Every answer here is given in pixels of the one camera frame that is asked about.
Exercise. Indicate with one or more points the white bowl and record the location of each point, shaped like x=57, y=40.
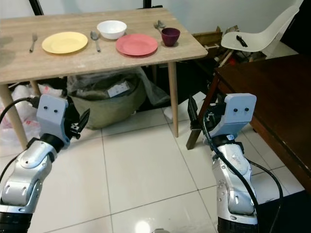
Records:
x=112, y=29

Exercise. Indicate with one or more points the light wooden dining table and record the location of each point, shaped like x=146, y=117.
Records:
x=77, y=63

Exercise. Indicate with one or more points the dark brown wooden table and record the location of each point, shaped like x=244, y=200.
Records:
x=272, y=92

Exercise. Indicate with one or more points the pink plate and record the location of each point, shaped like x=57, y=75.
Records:
x=137, y=45

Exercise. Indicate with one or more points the silver spoon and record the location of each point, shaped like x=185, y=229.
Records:
x=95, y=38
x=160, y=23

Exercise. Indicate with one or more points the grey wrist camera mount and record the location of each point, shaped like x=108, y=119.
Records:
x=51, y=114
x=237, y=114

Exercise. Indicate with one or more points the small black object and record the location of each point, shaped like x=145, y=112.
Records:
x=242, y=41

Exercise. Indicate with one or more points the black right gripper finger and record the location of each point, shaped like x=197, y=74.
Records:
x=193, y=112

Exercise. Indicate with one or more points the brown wooden crate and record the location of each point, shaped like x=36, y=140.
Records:
x=206, y=40

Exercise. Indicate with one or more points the black slanted pole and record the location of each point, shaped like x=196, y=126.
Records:
x=36, y=6

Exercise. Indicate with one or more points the dark purple cup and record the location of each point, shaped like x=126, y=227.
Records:
x=170, y=38

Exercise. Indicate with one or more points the white plastic chair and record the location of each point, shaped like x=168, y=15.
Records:
x=262, y=34

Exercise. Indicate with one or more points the yellow plate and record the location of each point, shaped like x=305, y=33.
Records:
x=64, y=42

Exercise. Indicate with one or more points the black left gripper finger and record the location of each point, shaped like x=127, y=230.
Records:
x=84, y=119

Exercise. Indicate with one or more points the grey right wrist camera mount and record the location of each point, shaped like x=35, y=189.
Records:
x=237, y=114

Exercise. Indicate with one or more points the olive fabric sack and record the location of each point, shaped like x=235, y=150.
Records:
x=116, y=99

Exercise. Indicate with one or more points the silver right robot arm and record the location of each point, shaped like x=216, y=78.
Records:
x=235, y=184

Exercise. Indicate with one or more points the clear plastic bag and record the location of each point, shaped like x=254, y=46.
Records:
x=15, y=111

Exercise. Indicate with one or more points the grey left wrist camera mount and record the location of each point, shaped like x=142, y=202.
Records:
x=51, y=114

